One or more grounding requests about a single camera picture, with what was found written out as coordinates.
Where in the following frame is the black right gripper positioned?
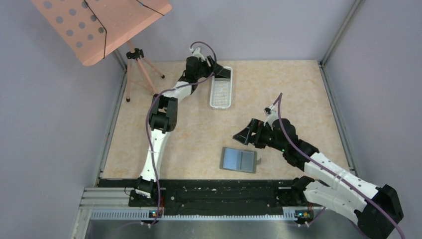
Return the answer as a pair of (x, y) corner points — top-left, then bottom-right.
(233, 118), (287, 152)

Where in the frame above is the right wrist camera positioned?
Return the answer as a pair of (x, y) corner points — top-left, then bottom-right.
(264, 104), (278, 124)

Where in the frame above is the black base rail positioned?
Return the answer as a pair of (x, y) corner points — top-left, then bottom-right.
(128, 178), (316, 216)

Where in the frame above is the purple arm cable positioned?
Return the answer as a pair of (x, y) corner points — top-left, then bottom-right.
(273, 93), (406, 239)
(145, 41), (217, 219)

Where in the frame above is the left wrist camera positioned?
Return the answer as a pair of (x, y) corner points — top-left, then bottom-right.
(190, 47), (206, 62)

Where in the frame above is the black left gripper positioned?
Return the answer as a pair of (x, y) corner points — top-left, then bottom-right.
(194, 55), (222, 80)

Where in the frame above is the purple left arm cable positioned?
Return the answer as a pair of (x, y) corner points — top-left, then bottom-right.
(145, 41), (217, 219)

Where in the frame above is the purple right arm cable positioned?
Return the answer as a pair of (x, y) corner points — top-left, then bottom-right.
(273, 93), (406, 239)

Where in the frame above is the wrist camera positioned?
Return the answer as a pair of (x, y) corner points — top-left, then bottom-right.
(190, 47), (206, 62)
(264, 104), (278, 124)

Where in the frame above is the grey card holder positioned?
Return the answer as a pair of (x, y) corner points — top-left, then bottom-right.
(219, 147), (262, 174)

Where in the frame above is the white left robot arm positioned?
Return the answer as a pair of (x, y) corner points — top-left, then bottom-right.
(134, 56), (233, 206)

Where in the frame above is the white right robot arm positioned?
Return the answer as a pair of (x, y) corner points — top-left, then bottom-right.
(233, 119), (404, 239)

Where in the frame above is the pink music stand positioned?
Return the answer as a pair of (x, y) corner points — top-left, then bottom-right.
(30, 0), (173, 103)

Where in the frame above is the white perforated plastic tray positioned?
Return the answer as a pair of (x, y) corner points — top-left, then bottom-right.
(210, 66), (233, 110)

